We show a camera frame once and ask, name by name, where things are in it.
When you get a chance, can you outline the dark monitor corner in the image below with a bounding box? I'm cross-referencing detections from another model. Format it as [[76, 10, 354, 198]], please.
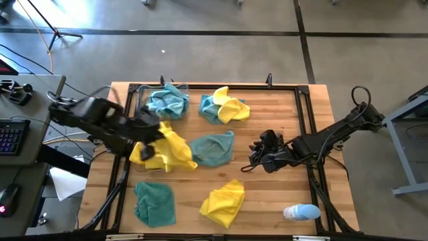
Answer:
[[0, 58, 19, 76]]

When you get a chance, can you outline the black aluminium table frame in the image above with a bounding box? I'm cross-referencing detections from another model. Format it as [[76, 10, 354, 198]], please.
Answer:
[[74, 82, 361, 235]]

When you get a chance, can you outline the silver metal bracket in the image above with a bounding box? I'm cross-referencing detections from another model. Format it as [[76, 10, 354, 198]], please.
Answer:
[[106, 233, 144, 241], [293, 235, 331, 241]]

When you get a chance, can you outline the blue microfiber towel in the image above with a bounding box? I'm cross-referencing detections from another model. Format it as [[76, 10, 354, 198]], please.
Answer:
[[156, 82, 190, 121], [198, 94, 247, 126]]

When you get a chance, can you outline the black tripod stand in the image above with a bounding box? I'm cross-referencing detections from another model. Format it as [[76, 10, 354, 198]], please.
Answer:
[[25, 0, 84, 52]]

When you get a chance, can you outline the white paper sheet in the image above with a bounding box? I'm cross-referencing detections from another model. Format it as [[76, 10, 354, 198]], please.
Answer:
[[49, 155, 88, 202]]

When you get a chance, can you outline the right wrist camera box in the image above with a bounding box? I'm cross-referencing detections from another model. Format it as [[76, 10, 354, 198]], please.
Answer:
[[259, 129, 279, 149]]

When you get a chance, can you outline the black desk support bar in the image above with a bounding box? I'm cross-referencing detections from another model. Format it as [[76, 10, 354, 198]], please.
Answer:
[[35, 143, 91, 179]]

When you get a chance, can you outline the black keyboard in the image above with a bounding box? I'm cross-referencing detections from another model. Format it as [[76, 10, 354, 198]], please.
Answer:
[[0, 118, 31, 157]]

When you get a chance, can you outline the black desk clamp tool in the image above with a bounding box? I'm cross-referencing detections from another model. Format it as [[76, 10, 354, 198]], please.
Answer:
[[0, 78, 34, 107]]

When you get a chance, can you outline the water bottle with blue label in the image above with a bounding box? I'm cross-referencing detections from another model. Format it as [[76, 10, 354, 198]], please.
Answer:
[[283, 203, 322, 222]]

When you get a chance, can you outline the yellow microfiber towel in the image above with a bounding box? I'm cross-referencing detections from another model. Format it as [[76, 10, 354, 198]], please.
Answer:
[[128, 120, 199, 173], [212, 86, 251, 125], [199, 179, 246, 230]]

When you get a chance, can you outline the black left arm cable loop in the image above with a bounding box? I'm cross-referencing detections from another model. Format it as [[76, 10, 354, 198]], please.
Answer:
[[45, 90, 80, 106]]

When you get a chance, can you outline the black right arm cable loop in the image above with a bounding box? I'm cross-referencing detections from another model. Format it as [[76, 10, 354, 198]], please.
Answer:
[[350, 85, 372, 108]]

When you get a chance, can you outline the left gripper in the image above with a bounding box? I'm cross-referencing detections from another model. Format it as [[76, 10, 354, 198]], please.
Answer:
[[133, 106, 165, 161]]

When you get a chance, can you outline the dark teal microfiber towel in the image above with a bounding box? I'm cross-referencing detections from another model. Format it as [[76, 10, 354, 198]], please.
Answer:
[[133, 181, 177, 229]]

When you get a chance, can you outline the grey metal table frame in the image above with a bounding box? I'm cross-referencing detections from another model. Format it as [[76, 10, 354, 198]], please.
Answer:
[[368, 85, 428, 197]]

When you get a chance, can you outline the black floor cable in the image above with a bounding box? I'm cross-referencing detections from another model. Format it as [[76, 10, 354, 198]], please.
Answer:
[[0, 43, 108, 103]]

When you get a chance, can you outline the yellow floor cable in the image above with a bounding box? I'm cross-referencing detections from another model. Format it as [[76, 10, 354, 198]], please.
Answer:
[[15, 0, 54, 75], [42, 137, 92, 145]]

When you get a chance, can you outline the grey side desk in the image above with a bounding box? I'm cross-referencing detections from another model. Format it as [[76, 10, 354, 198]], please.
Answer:
[[0, 74, 67, 237]]

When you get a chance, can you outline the black computer mouse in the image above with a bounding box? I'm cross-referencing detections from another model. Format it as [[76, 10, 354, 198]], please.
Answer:
[[0, 183, 21, 219]]

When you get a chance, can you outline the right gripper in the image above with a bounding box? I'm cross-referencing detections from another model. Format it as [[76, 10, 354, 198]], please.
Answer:
[[249, 142, 296, 174]]

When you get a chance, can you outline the black right camera cable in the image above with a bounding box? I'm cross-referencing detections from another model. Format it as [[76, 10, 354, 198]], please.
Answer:
[[240, 156, 304, 173]]

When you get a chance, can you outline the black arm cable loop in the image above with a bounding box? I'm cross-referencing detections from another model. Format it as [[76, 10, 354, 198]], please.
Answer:
[[350, 85, 372, 108], [45, 90, 80, 106]]

